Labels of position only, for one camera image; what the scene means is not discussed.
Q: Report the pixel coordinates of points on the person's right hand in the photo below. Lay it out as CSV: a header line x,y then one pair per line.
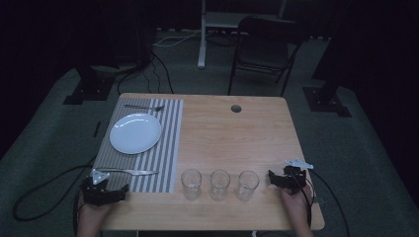
x,y
294,204

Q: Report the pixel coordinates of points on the black marker pen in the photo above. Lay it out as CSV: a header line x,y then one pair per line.
x,y
97,129

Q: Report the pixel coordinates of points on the silver table knife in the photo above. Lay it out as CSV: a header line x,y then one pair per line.
x,y
131,171

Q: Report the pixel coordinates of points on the grey striped placemat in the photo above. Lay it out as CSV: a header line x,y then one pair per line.
x,y
158,158

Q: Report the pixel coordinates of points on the clear drinking glass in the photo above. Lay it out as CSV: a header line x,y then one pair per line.
x,y
191,184
219,185
247,185

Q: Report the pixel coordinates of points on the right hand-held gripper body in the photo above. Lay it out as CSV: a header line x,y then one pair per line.
x,y
294,177

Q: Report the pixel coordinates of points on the white metal desk frame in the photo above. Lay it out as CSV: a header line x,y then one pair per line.
x,y
206,33

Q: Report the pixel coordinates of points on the silver fork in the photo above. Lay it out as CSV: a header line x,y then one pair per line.
x,y
145,107

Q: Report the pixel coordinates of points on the black folding chair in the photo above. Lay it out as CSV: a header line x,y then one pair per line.
x,y
263,49

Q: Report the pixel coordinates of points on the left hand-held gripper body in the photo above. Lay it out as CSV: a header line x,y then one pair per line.
x,y
95,194

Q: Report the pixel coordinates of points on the white round plate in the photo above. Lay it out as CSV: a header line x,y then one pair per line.
x,y
135,133

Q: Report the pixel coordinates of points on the person's left hand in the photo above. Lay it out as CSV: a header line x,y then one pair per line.
x,y
94,214

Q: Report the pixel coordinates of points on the black stand base plate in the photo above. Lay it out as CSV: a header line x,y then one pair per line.
x,y
89,92
326,102

